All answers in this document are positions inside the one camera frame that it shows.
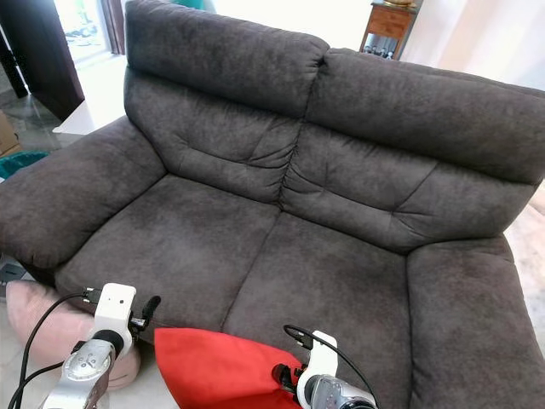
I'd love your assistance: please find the red rectangular pillow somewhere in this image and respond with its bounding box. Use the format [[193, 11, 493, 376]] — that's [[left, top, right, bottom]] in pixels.
[[153, 326, 305, 409]]

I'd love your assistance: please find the dark grey fabric loveseat sofa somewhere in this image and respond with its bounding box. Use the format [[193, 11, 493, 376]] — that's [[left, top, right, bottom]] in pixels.
[[0, 0, 545, 409]]

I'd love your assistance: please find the black fan with grey base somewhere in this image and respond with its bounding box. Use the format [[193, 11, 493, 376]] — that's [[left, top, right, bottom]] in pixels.
[[0, 260, 28, 286]]

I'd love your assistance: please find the teal plastic basket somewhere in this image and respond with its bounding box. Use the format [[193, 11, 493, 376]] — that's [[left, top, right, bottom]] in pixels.
[[0, 151, 49, 180]]

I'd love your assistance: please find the brown cardboard box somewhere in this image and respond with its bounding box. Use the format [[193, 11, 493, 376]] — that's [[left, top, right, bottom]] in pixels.
[[0, 115, 22, 156]]

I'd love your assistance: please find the dark door panel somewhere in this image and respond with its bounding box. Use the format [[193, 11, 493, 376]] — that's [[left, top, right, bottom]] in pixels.
[[0, 0, 86, 120]]

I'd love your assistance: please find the brown curtain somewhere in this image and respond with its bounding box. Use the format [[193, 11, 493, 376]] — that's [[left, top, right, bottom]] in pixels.
[[98, 0, 129, 56]]

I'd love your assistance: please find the brown wooden cabinet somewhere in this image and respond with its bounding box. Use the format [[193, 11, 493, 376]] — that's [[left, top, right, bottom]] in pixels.
[[359, 0, 422, 60]]

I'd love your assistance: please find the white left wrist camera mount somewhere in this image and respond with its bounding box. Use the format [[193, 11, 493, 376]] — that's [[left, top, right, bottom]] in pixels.
[[92, 283, 137, 357]]

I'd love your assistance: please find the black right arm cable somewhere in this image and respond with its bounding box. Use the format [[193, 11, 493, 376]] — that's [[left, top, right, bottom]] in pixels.
[[283, 324, 380, 401]]

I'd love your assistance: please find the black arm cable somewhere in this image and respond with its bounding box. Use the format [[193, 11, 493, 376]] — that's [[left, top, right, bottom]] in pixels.
[[283, 324, 380, 401], [9, 290, 100, 409]]

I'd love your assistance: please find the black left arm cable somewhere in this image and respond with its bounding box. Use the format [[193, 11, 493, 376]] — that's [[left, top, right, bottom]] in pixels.
[[9, 290, 100, 409]]

